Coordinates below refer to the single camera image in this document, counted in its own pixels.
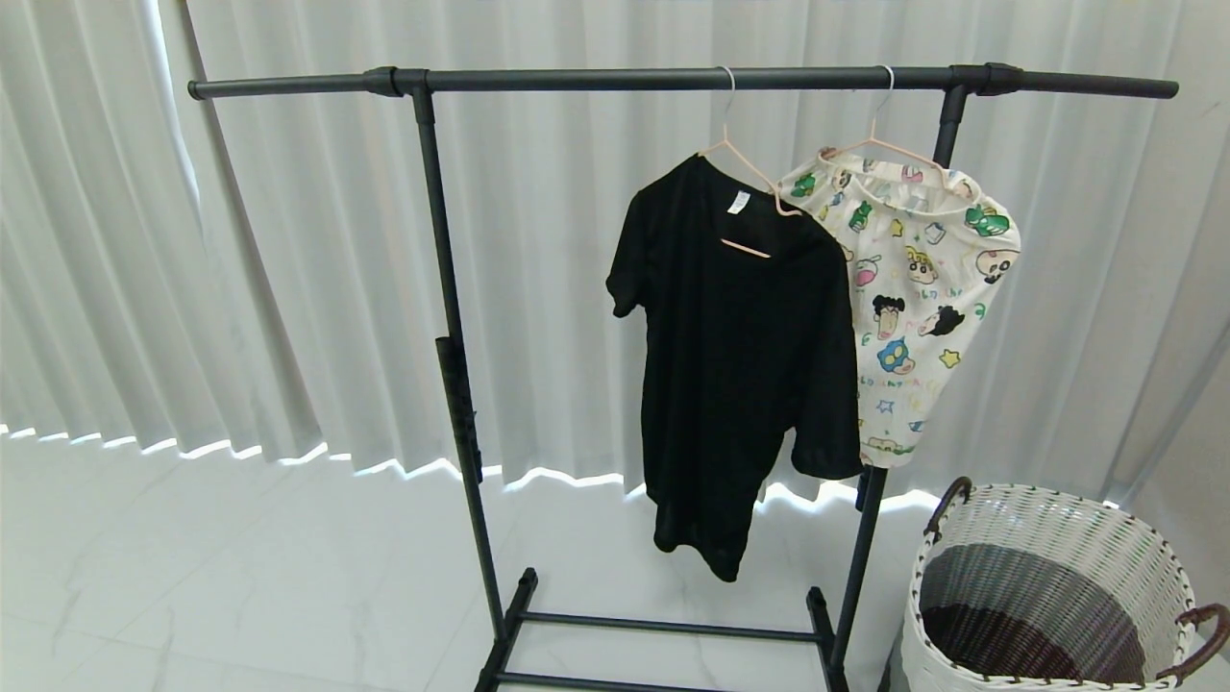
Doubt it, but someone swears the black garment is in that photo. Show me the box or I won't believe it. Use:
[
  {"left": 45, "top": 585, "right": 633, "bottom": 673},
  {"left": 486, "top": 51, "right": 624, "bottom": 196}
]
[{"left": 605, "top": 154, "right": 864, "bottom": 583}]

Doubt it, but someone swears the pink clothes hanger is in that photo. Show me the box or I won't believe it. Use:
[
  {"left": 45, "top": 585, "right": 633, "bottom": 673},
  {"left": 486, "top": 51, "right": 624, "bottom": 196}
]
[
  {"left": 820, "top": 65, "right": 947, "bottom": 174},
  {"left": 699, "top": 65, "right": 803, "bottom": 260}
]

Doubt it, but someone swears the cream printed garment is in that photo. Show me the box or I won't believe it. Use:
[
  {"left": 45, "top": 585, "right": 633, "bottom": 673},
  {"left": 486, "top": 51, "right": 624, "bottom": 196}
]
[{"left": 778, "top": 149, "right": 1021, "bottom": 470}]

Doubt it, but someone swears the black clothes rack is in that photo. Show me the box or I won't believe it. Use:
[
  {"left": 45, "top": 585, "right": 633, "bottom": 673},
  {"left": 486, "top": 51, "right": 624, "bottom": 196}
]
[{"left": 187, "top": 62, "right": 1180, "bottom": 692}]

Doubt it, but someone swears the white laundry basket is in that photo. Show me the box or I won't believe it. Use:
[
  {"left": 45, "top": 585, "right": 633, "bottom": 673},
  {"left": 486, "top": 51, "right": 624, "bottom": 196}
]
[{"left": 900, "top": 476, "right": 1230, "bottom": 692}]

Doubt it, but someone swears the white curtain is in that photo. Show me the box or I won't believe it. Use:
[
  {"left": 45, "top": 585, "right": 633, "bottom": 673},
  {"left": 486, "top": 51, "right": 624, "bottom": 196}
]
[{"left": 0, "top": 0, "right": 1230, "bottom": 510}]

